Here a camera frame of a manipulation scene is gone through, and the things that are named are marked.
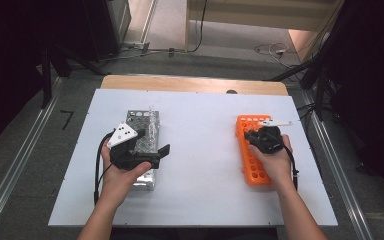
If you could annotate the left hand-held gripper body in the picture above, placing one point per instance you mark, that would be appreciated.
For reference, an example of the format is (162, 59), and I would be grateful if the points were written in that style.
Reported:
(121, 135)

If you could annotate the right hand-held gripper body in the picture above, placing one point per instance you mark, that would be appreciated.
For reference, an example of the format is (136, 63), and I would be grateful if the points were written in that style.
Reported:
(268, 140)

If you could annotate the orange plastic test tube rack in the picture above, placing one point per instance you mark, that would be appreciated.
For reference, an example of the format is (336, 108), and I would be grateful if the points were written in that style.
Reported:
(243, 150)

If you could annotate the silver metal test tube rack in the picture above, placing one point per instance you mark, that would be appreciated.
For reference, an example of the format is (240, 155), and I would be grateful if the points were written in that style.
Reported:
(136, 116)

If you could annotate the person's right hand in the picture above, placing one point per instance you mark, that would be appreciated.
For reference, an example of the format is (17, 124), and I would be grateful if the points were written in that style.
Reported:
(276, 168)

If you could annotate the person's left hand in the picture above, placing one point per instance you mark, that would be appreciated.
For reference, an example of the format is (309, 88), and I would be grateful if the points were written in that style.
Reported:
(116, 181)

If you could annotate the white table board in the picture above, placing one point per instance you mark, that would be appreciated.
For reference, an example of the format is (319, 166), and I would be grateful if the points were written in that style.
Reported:
(200, 150)

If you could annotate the light wooden table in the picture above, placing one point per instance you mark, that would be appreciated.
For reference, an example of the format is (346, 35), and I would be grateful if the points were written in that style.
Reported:
(180, 83)

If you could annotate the black metal stand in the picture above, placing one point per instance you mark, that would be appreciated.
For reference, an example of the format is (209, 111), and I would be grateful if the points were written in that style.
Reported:
(320, 93)
(46, 76)

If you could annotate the dark cabinet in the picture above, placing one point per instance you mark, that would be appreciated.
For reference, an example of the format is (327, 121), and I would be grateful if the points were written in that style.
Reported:
(103, 26)

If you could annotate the beige wooden desk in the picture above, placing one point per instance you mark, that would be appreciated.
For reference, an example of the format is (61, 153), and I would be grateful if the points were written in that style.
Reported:
(246, 20)

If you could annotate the black curtain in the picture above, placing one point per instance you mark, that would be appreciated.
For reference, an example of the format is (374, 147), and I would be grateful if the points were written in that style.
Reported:
(373, 83)
(6, 66)

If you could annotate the metal floor rail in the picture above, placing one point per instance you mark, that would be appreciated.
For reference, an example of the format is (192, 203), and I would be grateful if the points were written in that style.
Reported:
(13, 170)
(340, 173)

